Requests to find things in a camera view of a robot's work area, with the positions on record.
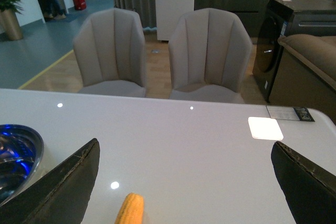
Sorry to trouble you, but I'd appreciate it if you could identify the left beige upholstered chair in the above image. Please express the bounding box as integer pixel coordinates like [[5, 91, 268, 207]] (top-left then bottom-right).
[[73, 8, 146, 98]]

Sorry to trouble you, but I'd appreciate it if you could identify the yellow corn cob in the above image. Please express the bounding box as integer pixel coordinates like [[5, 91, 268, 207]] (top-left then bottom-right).
[[114, 193, 144, 224]]

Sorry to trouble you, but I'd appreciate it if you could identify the right beige upholstered chair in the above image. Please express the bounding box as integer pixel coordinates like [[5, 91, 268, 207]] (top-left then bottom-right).
[[168, 8, 253, 104]]

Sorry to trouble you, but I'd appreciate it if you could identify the beige upholstered chair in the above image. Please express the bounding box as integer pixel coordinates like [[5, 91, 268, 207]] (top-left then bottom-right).
[[168, 8, 253, 104], [73, 8, 146, 98]]

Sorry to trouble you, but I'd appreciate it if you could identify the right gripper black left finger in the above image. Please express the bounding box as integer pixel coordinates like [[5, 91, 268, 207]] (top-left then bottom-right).
[[1, 138, 100, 223]]

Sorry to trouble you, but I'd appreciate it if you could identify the table label sticker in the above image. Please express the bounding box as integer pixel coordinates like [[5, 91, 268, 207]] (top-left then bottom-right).
[[266, 105, 314, 122]]

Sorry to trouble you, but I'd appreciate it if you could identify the black washing machine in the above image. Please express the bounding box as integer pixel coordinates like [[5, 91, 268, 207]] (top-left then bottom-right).
[[252, 0, 336, 103]]

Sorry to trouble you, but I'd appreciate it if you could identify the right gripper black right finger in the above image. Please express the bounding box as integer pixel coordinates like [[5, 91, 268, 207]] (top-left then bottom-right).
[[271, 141, 335, 223]]

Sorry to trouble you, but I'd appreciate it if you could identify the brown sofa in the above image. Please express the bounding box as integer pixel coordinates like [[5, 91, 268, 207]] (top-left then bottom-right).
[[269, 34, 335, 121]]

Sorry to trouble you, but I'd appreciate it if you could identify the potted green plant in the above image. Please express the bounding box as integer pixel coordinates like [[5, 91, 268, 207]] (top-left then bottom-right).
[[1, 0, 23, 40]]

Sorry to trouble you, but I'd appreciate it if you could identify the cream electric cooking pot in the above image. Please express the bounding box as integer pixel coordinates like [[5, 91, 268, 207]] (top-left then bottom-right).
[[1, 124, 44, 205]]

